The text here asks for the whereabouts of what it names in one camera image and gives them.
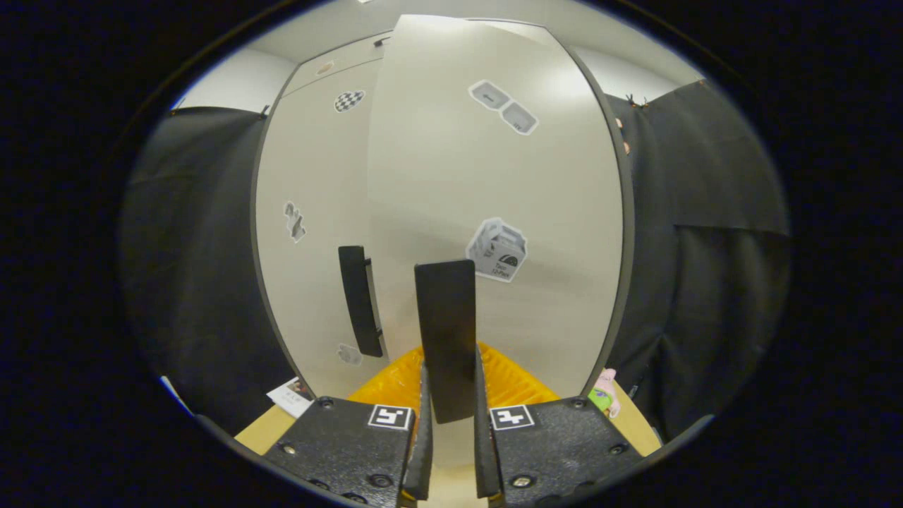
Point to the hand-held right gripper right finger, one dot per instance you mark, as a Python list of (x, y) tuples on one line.
[(485, 458)]

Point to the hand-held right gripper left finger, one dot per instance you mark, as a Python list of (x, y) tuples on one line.
[(420, 466)]

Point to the beige double-door shoe cabinet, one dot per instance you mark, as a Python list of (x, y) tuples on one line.
[(550, 296)]

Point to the beige cabinet door checkered sticker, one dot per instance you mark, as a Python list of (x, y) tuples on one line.
[(317, 296)]

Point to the beige cabinet door box sticker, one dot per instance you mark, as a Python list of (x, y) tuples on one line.
[(437, 176)]

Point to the beige cabinet flap panel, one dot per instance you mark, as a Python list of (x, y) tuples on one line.
[(346, 63)]

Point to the pink green plush toy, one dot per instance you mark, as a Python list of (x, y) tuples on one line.
[(605, 395)]

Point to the white printed card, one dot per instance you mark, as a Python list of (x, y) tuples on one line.
[(291, 397)]

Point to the black backdrop cloth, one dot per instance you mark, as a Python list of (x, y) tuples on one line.
[(719, 296)]

